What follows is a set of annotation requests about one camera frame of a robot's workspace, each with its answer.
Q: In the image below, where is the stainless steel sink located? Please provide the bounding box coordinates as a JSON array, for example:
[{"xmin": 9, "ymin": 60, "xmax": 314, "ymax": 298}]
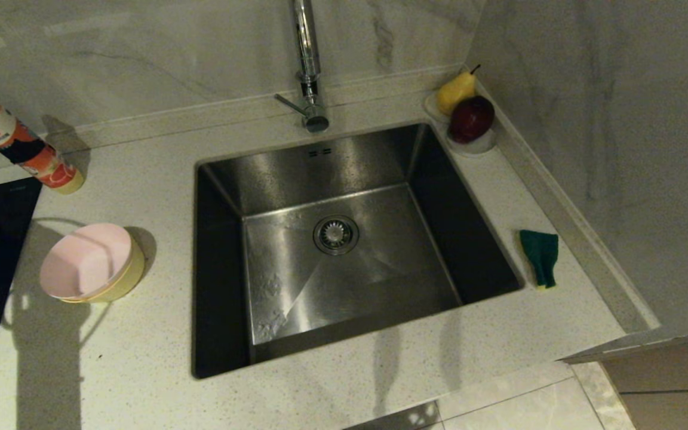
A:
[{"xmin": 192, "ymin": 122, "xmax": 525, "ymax": 379}]

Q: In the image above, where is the orange white dish soap bottle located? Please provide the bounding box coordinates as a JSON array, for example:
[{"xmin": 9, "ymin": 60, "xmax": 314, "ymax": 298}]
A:
[{"xmin": 0, "ymin": 82, "xmax": 85, "ymax": 195}]

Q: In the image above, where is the yellow pear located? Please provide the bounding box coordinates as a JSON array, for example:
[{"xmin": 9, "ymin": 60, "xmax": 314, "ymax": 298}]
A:
[{"xmin": 437, "ymin": 64, "xmax": 481, "ymax": 116}]

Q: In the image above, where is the pink plastic bowl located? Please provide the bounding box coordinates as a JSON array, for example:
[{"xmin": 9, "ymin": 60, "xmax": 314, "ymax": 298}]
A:
[{"xmin": 39, "ymin": 223, "xmax": 133, "ymax": 301}]

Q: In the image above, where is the dark red apple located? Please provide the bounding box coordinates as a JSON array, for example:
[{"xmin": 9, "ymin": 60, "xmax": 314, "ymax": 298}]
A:
[{"xmin": 448, "ymin": 96, "xmax": 495, "ymax": 144}]

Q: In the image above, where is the small white dish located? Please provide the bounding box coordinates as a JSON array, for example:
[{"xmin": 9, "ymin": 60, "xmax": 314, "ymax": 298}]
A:
[
  {"xmin": 423, "ymin": 91, "xmax": 452, "ymax": 123},
  {"xmin": 444, "ymin": 128, "xmax": 497, "ymax": 157}
]

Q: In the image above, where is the yellow plastic bowl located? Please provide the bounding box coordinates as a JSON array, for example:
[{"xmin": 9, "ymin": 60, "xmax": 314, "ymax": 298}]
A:
[{"xmin": 60, "ymin": 235, "xmax": 146, "ymax": 303}]

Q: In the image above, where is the round metal drain strainer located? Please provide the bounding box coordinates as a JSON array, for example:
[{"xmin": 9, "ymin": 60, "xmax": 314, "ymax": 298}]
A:
[{"xmin": 313, "ymin": 215, "xmax": 360, "ymax": 256}]

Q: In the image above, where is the green yellow sponge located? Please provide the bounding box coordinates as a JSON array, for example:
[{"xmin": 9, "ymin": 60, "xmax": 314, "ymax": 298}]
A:
[{"xmin": 519, "ymin": 230, "xmax": 560, "ymax": 289}]

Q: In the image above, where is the chrome faucet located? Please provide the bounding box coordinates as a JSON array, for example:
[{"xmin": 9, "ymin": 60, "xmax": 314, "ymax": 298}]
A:
[{"xmin": 274, "ymin": 0, "xmax": 330, "ymax": 134}]

